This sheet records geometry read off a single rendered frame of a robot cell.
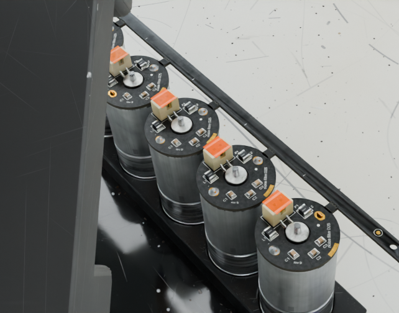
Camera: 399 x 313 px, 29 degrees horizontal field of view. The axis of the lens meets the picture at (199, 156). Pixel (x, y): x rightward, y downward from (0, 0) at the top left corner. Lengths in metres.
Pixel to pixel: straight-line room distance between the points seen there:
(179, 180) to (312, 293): 0.06
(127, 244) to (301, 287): 0.08
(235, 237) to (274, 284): 0.02
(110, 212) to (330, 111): 0.11
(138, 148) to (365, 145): 0.10
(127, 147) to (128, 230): 0.03
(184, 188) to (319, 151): 0.08
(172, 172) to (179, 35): 0.13
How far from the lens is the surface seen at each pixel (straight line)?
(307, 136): 0.33
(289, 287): 0.24
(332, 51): 0.37
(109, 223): 0.30
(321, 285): 0.24
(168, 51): 0.28
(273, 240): 0.23
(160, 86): 0.27
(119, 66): 0.28
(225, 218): 0.24
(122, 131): 0.28
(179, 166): 0.26
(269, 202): 0.23
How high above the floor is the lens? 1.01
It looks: 52 degrees down
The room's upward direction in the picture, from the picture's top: 8 degrees counter-clockwise
